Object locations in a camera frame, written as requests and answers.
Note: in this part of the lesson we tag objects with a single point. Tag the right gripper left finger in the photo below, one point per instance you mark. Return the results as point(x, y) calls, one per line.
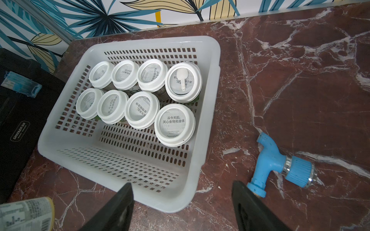
point(116, 215)

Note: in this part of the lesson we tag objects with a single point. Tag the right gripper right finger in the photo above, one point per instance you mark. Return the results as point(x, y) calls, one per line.
point(251, 213)

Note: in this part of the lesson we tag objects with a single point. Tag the white yogurt cup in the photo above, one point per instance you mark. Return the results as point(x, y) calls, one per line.
point(28, 215)
point(87, 103)
point(174, 125)
point(151, 75)
point(111, 107)
point(183, 82)
point(101, 76)
point(141, 110)
point(124, 75)

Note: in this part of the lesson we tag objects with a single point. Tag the black toolbox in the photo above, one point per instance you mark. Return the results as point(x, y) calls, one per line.
point(28, 94)

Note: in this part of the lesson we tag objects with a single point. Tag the left aluminium corner post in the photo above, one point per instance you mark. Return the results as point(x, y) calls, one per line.
point(45, 19)

